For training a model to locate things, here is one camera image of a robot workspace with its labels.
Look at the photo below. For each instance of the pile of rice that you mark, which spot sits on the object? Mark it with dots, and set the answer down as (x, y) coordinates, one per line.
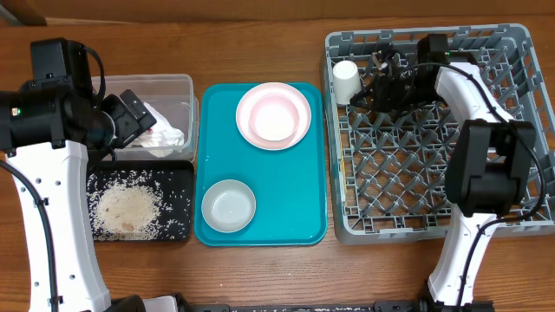
(130, 208)

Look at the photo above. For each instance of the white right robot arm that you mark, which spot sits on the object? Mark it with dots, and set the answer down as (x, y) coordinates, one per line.
(488, 168)

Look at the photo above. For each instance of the pink small bowl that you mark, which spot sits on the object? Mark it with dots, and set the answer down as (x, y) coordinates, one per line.
(274, 118)

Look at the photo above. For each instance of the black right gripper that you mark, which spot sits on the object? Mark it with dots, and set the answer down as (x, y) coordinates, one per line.
(379, 89)

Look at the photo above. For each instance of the grey dishwasher rack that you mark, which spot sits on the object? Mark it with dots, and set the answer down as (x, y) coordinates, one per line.
(395, 166)

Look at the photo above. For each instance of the clear plastic bin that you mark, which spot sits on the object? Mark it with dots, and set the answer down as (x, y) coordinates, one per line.
(173, 97)

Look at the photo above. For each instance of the white paper cup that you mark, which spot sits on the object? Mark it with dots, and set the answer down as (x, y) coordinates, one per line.
(346, 81)

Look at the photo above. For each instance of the white napkin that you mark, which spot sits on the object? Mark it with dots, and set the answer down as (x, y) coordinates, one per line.
(165, 140)

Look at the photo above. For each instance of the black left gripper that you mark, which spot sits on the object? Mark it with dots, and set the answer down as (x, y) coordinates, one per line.
(132, 124)

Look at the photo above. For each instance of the teal plastic tray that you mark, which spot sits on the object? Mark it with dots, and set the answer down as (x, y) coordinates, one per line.
(289, 185)

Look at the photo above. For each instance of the grey bowl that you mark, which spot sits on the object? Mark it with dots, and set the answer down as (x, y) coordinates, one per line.
(228, 206)

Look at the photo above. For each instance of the black rectangular tray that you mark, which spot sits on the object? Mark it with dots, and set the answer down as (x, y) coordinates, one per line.
(182, 173)

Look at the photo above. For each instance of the pink plate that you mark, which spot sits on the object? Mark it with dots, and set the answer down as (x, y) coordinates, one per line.
(247, 101)

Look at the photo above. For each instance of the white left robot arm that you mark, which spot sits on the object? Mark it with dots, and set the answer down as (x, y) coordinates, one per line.
(54, 130)

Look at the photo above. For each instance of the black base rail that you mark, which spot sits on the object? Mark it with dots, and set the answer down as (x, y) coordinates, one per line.
(177, 302)

